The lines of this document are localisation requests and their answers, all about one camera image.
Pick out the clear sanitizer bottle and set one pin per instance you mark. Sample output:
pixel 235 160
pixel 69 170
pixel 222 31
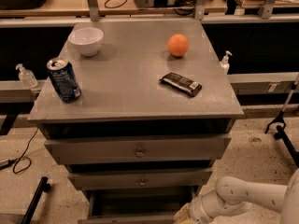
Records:
pixel 225 61
pixel 26 76

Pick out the grey drawer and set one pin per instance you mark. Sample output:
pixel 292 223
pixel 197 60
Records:
pixel 138 148
pixel 136 179
pixel 137 206

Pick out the orange fruit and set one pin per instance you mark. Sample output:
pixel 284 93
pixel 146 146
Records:
pixel 178 45

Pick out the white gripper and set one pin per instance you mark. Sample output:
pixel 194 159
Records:
pixel 196 209

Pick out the black stand leg left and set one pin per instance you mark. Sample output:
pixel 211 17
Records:
pixel 43 187

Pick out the grey bottom drawer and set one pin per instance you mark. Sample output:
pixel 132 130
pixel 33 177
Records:
pixel 137 206

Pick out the grey top drawer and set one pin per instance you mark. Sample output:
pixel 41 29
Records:
pixel 138 148

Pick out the grey middle drawer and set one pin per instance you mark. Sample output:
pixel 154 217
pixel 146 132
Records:
pixel 136 179

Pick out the blue soda can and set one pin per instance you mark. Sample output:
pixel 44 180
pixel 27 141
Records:
pixel 63 79

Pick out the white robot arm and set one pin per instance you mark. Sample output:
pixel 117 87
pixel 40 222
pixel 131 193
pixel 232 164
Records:
pixel 232 197

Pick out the white ceramic bowl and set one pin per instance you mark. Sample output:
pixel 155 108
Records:
pixel 87 41

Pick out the left clear sanitizer bottle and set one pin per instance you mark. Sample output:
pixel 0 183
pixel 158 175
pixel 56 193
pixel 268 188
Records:
pixel 26 76

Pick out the wooden desk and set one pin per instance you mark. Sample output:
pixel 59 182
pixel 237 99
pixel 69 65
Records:
pixel 79 8

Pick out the grey wooden drawer cabinet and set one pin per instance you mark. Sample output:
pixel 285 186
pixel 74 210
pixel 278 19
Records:
pixel 121 92

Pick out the right clear sanitizer bottle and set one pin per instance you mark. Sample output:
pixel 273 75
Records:
pixel 225 61

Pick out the black snack bar wrapper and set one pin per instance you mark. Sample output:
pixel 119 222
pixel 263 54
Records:
pixel 181 83

